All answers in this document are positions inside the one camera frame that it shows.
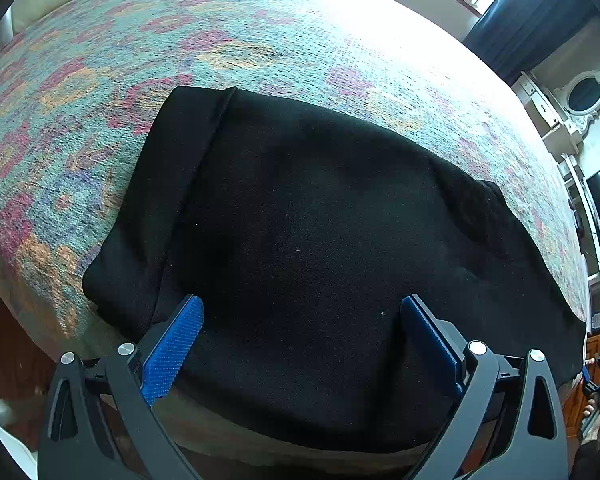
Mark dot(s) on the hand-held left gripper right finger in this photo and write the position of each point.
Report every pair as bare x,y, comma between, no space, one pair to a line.
430,341

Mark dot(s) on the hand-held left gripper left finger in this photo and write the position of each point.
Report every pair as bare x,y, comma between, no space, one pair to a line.
175,345

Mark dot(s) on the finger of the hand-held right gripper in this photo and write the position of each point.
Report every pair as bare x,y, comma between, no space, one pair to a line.
586,376

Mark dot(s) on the black pants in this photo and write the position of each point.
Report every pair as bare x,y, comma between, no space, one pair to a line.
310,260

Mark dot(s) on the person's right forearm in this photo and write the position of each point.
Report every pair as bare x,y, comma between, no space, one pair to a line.
595,462

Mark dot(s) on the white shelf unit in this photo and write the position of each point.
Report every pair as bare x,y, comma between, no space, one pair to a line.
587,230

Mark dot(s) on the white cloth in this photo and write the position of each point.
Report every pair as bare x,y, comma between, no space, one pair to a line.
2,430

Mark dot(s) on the patterned woven blanket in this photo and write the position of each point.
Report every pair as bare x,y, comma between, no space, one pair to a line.
105,85

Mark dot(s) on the white vanity with oval mirror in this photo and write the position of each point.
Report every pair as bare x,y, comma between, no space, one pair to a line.
567,105

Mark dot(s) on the dark blue curtain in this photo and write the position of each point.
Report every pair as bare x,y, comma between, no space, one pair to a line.
535,15

